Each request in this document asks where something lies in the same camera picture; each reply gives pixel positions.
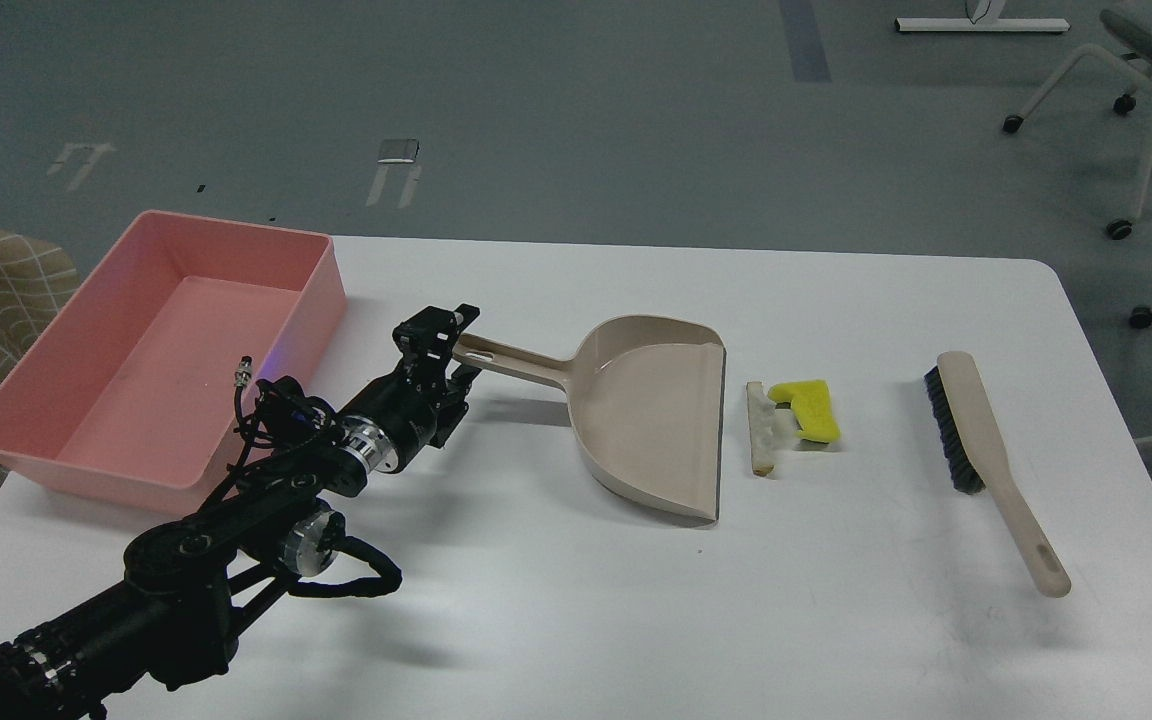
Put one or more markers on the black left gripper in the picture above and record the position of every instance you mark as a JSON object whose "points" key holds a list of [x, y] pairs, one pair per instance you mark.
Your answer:
{"points": [[418, 405]]}

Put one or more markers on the beige plastic dustpan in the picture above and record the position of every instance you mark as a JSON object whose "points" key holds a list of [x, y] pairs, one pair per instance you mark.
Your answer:
{"points": [[645, 395]]}

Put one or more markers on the white paper scrap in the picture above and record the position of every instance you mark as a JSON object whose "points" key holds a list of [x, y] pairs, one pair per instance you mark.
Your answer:
{"points": [[771, 427]]}

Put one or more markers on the yellow sponge piece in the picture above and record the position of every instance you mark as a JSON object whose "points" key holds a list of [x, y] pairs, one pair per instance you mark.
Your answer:
{"points": [[811, 404]]}

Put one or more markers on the beige hand brush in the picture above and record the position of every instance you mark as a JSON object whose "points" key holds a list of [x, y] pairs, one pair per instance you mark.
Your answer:
{"points": [[977, 461]]}

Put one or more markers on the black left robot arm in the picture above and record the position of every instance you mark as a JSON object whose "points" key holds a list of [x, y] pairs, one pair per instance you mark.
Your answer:
{"points": [[193, 586]]}

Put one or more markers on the pink plastic bin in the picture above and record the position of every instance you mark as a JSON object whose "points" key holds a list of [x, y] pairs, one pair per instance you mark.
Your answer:
{"points": [[127, 396]]}

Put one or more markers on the silver floor socket plate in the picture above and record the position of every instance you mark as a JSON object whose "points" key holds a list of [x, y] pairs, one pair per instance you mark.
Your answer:
{"points": [[398, 151]]}

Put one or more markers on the white desk base bar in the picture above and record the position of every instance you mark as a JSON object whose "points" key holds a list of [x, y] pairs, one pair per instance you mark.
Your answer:
{"points": [[1031, 26]]}

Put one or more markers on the white office chair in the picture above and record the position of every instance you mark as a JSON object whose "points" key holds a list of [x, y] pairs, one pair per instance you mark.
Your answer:
{"points": [[1129, 23]]}

